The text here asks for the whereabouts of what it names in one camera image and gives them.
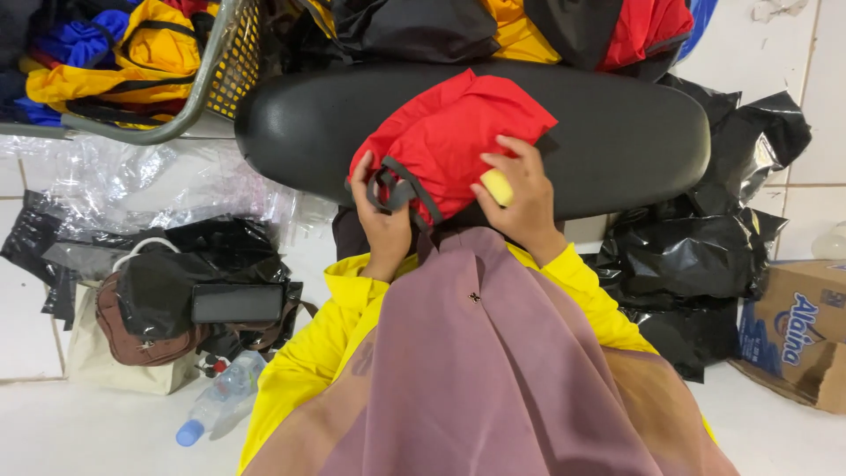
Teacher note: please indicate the clear plastic container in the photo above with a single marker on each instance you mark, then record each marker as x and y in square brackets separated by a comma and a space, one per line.
[831, 243]

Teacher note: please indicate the person's left fingers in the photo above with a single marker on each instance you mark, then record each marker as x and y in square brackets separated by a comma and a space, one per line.
[363, 173]

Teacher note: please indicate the black padded seat board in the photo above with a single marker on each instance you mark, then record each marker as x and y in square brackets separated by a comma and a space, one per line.
[621, 139]

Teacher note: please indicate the heap of coloured fabric bags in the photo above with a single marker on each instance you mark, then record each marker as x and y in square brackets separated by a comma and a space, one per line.
[476, 26]

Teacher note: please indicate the cardboard box with blue print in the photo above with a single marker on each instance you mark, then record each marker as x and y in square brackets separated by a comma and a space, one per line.
[800, 337]

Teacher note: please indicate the yellow sponge block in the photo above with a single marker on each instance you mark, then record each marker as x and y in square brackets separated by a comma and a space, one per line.
[497, 187]

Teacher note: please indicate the heap of black plastic bags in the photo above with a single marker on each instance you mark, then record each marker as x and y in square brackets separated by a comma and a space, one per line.
[694, 258]

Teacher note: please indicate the person's right hand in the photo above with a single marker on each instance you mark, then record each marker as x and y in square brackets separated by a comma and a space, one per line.
[529, 208]

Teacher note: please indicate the black smartphone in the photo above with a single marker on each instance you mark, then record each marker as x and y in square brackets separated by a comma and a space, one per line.
[238, 303]

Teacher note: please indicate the mauve headscarf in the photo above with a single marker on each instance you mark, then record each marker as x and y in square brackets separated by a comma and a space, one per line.
[489, 370]

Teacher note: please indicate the brown zip bag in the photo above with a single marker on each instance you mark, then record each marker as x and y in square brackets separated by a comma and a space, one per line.
[129, 337]

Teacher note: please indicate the person's left hand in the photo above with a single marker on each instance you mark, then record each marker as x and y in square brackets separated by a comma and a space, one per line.
[383, 235]

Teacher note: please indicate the grey basket of coloured bags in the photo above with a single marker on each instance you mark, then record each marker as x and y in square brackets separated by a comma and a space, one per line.
[139, 59]

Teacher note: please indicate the clear water bottle blue cap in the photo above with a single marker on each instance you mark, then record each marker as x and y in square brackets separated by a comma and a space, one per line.
[218, 396]

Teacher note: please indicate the crumpled black plastic bag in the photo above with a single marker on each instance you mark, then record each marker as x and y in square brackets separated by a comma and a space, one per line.
[191, 264]

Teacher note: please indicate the cream tote bag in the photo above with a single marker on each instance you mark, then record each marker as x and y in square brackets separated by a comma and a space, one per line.
[99, 363]

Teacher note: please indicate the pile of clear plastic bags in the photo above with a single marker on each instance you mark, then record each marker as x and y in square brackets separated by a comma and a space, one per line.
[132, 178]

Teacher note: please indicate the flat black plastic bags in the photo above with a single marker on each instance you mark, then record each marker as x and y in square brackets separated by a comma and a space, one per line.
[33, 244]

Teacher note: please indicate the torn white paper scrap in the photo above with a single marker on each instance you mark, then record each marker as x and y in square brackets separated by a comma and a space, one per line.
[776, 8]

